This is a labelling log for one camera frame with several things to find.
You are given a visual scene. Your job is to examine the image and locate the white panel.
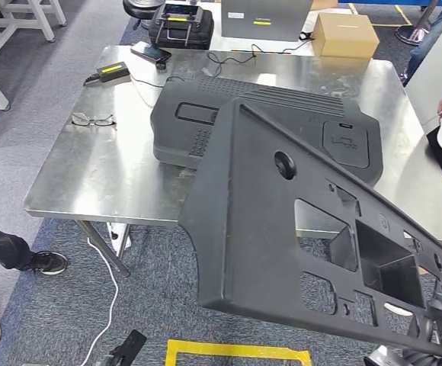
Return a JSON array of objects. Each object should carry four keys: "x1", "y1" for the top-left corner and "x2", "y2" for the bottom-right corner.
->
[{"x1": 404, "y1": 12, "x2": 442, "y2": 135}]

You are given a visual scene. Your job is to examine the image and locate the eyeglasses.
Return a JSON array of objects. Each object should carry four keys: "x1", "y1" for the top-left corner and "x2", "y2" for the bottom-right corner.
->
[{"x1": 71, "y1": 111, "x2": 115, "y2": 127}]

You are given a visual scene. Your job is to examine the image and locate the black plastic engine cover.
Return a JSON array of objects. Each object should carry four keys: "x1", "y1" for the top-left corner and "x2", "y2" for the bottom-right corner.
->
[{"x1": 150, "y1": 75, "x2": 384, "y2": 188}]

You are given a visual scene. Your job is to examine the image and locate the white power cable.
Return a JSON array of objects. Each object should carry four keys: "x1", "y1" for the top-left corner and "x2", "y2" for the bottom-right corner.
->
[{"x1": 79, "y1": 237, "x2": 120, "y2": 366}]

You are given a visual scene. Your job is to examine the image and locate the chrome round stanchion base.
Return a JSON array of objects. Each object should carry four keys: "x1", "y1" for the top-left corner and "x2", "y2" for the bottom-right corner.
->
[{"x1": 394, "y1": 0, "x2": 440, "y2": 47}]

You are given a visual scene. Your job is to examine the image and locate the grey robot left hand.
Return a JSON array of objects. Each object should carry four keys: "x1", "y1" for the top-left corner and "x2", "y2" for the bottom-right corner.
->
[{"x1": 98, "y1": 329, "x2": 147, "y2": 366}]

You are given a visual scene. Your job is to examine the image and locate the black carrying case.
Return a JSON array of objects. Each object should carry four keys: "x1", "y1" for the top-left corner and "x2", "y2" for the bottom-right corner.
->
[{"x1": 149, "y1": 2, "x2": 215, "y2": 50}]

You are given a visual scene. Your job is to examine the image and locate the white table frame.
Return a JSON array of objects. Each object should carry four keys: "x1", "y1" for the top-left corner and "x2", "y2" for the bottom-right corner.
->
[{"x1": 0, "y1": 0, "x2": 67, "y2": 111}]

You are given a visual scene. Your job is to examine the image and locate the black adapter with yellow label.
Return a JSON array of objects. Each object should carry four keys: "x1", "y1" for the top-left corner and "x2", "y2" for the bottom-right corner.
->
[{"x1": 84, "y1": 61, "x2": 131, "y2": 86}]

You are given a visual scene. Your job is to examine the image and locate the white power strip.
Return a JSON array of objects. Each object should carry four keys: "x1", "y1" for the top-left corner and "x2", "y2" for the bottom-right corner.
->
[{"x1": 106, "y1": 222, "x2": 132, "y2": 251}]

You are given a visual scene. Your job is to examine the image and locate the cardboard box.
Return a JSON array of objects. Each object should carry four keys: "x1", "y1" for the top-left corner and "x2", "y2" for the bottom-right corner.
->
[{"x1": 311, "y1": 12, "x2": 380, "y2": 59}]

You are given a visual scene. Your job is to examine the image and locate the black smartphone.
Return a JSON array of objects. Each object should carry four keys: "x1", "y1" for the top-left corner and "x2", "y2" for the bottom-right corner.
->
[{"x1": 130, "y1": 41, "x2": 172, "y2": 64}]

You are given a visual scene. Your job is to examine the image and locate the black plastic licence plate bracket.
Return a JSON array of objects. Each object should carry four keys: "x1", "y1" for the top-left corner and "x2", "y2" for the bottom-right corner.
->
[{"x1": 178, "y1": 97, "x2": 442, "y2": 360}]

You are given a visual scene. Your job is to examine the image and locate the grey box with yellow label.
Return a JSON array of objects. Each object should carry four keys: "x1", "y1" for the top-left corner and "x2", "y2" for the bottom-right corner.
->
[{"x1": 220, "y1": 0, "x2": 314, "y2": 43}]

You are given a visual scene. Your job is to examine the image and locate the stainless steel workbench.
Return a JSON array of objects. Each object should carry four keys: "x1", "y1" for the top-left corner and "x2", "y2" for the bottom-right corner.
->
[{"x1": 23, "y1": 44, "x2": 442, "y2": 278}]

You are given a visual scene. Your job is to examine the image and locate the thin black adapter cable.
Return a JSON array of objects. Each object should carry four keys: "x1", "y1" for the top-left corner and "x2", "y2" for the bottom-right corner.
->
[{"x1": 129, "y1": 74, "x2": 186, "y2": 89}]

